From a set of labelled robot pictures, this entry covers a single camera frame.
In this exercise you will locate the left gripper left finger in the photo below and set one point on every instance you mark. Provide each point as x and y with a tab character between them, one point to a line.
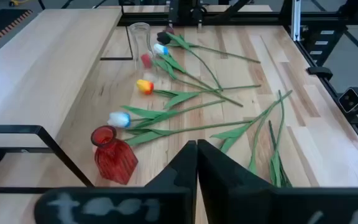
172	202

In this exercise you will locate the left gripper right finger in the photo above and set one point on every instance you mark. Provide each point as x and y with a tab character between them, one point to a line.
244	202

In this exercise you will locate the black artificial tulip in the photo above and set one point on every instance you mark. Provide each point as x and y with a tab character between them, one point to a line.
253	165
163	38

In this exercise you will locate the white artificial tulip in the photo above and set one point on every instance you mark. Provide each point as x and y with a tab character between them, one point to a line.
159	48
141	137

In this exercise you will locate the dark red artificial tulip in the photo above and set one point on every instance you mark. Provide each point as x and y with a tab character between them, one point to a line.
170	30

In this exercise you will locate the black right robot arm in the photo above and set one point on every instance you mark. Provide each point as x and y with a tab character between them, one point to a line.
185	11

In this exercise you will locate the large orange artificial tulip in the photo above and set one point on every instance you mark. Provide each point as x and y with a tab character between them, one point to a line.
235	132

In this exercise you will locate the red ribbed glass vase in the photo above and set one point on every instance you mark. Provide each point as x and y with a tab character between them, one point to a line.
113	161

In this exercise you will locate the pale pink artificial tulip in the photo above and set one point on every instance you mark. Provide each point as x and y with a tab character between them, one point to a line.
119	119

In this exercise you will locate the yellow red-tipped artificial tulip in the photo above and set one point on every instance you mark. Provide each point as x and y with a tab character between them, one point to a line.
144	86

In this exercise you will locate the clear glass vase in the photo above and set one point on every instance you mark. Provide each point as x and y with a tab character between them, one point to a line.
140	40

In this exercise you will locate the black table-level camera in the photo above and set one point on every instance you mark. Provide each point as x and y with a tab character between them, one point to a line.
350	100

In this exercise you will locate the black table edge bracket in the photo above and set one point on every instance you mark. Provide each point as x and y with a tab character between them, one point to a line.
320	72

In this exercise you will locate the silver aluminium extrusion post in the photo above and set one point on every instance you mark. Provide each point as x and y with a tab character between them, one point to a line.
296	18

